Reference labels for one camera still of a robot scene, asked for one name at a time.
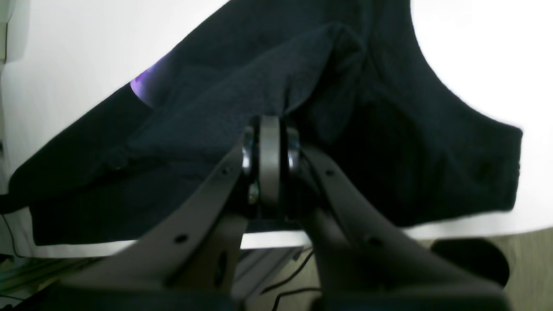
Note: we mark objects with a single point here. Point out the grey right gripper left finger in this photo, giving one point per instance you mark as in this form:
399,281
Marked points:
187,262

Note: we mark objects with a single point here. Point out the black T-shirt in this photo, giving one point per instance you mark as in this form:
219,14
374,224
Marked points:
349,73

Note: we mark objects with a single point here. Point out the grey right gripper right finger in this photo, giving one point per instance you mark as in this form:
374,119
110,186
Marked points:
364,262

